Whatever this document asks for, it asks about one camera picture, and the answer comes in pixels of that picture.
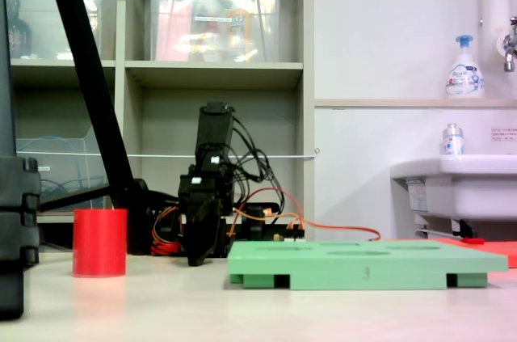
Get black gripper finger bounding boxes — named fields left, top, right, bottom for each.
left=186, top=196, right=222, bottom=268

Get clear bin with blue cables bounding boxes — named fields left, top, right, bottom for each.
left=15, top=137, right=112, bottom=213

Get red printed base mount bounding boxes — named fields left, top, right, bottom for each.
left=152, top=236, right=181, bottom=256

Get black notched tripod leg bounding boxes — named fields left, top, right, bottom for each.
left=0, top=0, right=41, bottom=322

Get narrow clear storage bin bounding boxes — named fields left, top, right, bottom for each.
left=78, top=0, right=107, bottom=61

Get green shape sorting board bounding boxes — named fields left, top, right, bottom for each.
left=226, top=239, right=509, bottom=291

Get white pump soap bottle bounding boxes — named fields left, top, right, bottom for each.
left=445, top=34, right=485, bottom=99

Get large clear storage bin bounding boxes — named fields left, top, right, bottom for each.
left=148, top=0, right=284, bottom=63

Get beige shelf unit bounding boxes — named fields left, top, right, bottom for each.
left=0, top=0, right=316, bottom=225

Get red cylinder block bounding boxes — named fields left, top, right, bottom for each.
left=72, top=208, right=128, bottom=278

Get circuit board with wires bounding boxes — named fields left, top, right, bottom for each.
left=273, top=230, right=306, bottom=243

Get thin orange wire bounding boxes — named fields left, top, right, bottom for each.
left=228, top=188, right=383, bottom=243

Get white sink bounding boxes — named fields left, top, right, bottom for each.
left=389, top=154, right=517, bottom=238

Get black servo cable loop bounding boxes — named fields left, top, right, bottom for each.
left=225, top=115, right=278, bottom=205

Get large orange flat block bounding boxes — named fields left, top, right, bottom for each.
left=385, top=238, right=517, bottom=269

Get white elastic cord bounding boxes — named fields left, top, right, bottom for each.
left=15, top=148, right=321, bottom=160

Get small clear sanitizer bottle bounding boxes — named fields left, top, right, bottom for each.
left=442, top=123, right=465, bottom=157

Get pink wall sign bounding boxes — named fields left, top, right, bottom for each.
left=490, top=127, right=517, bottom=143

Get metal faucet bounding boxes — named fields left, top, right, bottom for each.
left=494, top=16, right=517, bottom=74

